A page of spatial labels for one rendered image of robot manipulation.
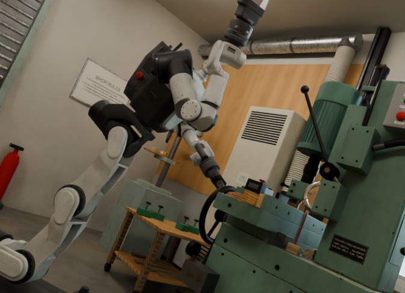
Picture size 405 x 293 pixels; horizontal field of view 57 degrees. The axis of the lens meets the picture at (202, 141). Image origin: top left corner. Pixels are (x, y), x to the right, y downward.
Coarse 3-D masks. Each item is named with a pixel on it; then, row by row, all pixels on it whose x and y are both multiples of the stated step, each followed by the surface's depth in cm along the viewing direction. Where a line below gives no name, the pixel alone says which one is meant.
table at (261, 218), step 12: (216, 204) 139; (228, 204) 135; (240, 204) 133; (240, 216) 131; (252, 216) 128; (264, 216) 128; (276, 216) 134; (264, 228) 130; (276, 228) 136; (288, 228) 142; (300, 228) 149; (300, 240) 151; (312, 240) 159
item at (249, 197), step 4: (244, 192) 126; (248, 192) 125; (252, 192) 126; (244, 196) 125; (248, 196) 125; (252, 196) 127; (256, 196) 128; (244, 200) 125; (248, 200) 126; (252, 200) 127; (256, 200) 129; (252, 204) 128
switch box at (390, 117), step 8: (400, 88) 127; (392, 96) 128; (400, 96) 126; (392, 104) 127; (400, 104) 125; (392, 112) 126; (392, 120) 125; (400, 120) 123; (392, 128) 126; (400, 128) 123
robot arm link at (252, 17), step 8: (240, 0) 130; (248, 0) 130; (240, 8) 132; (248, 8) 131; (256, 8) 133; (240, 16) 132; (248, 16) 133; (256, 16) 135; (232, 24) 133; (240, 24) 132; (248, 24) 133; (240, 32) 132; (248, 32) 132
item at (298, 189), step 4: (292, 180) 155; (296, 180) 154; (292, 184) 154; (296, 184) 153; (300, 184) 152; (304, 184) 151; (308, 184) 150; (292, 188) 153; (296, 188) 152; (300, 188) 151; (304, 188) 150; (288, 192) 154; (292, 192) 153; (296, 192) 152; (300, 192) 151; (292, 196) 152; (296, 196) 151; (300, 196) 150; (300, 200) 152
